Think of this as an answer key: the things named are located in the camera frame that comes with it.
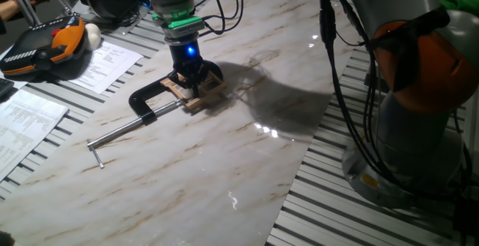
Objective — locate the black C-clamp with steel screw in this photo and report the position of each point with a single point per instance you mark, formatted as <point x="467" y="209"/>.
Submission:
<point x="138" y="102"/>

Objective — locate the aluminium frame bar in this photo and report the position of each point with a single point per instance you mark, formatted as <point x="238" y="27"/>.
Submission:
<point x="22" y="3"/>

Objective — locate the printed paper sheet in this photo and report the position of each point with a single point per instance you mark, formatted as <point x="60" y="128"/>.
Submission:
<point x="26" y="126"/>
<point x="105" y="64"/>

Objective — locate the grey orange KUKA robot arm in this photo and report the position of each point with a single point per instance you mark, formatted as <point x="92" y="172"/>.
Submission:
<point x="411" y="152"/>

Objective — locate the marble pattern table mat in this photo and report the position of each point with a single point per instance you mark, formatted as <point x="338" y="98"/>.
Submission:
<point x="187" y="186"/>

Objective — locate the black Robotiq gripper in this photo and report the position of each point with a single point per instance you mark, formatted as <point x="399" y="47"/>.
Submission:
<point x="189" y="61"/>

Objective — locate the orange black teach pendant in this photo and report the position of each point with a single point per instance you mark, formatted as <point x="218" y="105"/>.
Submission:
<point x="37" y="48"/>

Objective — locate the person's forearm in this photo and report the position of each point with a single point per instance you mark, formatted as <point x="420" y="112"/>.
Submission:
<point x="8" y="10"/>

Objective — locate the white soft ball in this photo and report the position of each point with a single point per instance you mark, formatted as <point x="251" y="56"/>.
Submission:
<point x="93" y="34"/>

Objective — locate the miniature wooden window frame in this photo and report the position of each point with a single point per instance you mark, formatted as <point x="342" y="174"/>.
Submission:
<point x="204" y="96"/>

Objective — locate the green wrist mount flange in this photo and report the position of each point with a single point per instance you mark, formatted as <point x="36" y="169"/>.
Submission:
<point x="185" y="23"/>

